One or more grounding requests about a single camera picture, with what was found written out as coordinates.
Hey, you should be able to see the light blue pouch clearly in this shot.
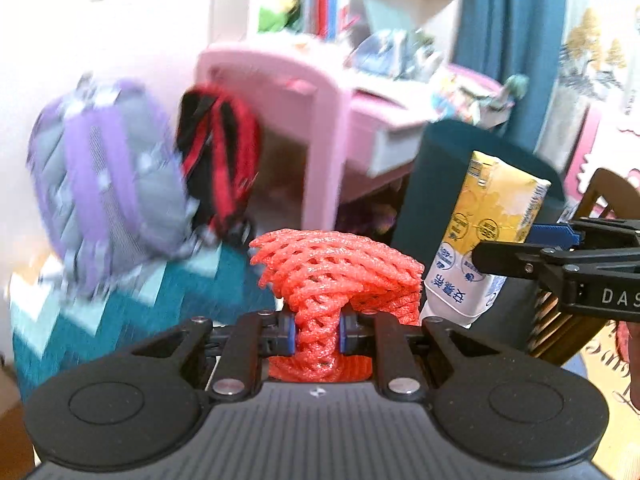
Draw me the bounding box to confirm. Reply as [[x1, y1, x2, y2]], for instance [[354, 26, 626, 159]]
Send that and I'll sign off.
[[356, 30, 417, 77]]

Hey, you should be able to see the tree printed curtain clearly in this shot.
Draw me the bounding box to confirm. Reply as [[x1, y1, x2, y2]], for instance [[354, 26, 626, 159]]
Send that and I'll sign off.
[[535, 0, 640, 182]]

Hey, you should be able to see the dark teal trash bin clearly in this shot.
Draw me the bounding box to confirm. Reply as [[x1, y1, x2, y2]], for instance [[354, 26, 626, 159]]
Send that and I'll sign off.
[[390, 120, 569, 342]]

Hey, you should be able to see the red foam fruit net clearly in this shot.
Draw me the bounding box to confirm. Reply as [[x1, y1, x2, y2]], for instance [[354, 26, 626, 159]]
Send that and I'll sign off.
[[248, 229, 425, 384]]

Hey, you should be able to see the purple grey backpack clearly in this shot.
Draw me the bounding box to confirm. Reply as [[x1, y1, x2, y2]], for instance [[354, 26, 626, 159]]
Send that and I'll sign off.
[[27, 77, 202, 297]]

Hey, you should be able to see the teal patterned floor mat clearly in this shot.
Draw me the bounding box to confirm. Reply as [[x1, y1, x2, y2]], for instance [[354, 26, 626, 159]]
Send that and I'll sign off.
[[10, 245, 279, 402]]

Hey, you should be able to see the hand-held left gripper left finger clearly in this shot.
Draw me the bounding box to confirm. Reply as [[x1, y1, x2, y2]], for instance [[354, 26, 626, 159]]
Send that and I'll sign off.
[[131, 311, 296, 402]]

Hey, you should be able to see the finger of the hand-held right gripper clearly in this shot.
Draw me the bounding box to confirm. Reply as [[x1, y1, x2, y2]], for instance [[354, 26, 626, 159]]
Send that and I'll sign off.
[[527, 216, 640, 250], [472, 240, 568, 283]]

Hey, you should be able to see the grey pouch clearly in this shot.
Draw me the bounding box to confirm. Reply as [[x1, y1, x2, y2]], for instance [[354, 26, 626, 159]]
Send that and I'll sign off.
[[410, 35, 447, 84]]

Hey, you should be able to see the yellow drink carton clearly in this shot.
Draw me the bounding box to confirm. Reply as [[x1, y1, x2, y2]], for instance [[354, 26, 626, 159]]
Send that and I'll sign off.
[[419, 150, 552, 330]]

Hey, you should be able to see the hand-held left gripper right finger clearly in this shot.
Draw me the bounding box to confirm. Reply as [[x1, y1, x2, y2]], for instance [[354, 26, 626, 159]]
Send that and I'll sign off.
[[339, 311, 502, 402]]

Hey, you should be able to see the colourful house picture sheet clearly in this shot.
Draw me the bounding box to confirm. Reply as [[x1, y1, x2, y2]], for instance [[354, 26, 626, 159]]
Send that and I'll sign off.
[[432, 67, 507, 127]]

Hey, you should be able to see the teal curtain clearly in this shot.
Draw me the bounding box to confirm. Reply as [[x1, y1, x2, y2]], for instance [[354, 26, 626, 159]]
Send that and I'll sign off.
[[452, 0, 572, 162]]

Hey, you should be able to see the pink white board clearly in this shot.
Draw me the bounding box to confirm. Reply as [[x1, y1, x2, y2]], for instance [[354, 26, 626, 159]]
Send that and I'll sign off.
[[565, 110, 640, 212]]

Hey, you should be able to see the green desk crank handle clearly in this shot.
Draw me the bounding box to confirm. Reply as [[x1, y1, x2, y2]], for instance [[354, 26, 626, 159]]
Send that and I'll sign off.
[[500, 74, 529, 107]]

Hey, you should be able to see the red black backpack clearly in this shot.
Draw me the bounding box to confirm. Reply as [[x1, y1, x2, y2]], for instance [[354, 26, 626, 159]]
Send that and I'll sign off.
[[175, 85, 264, 247]]

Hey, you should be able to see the pink desk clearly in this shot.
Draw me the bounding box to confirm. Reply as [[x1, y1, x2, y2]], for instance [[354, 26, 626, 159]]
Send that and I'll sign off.
[[195, 42, 507, 232]]

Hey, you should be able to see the brown wooden chair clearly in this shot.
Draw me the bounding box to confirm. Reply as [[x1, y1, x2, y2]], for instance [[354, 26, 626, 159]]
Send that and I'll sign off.
[[525, 167, 640, 367]]

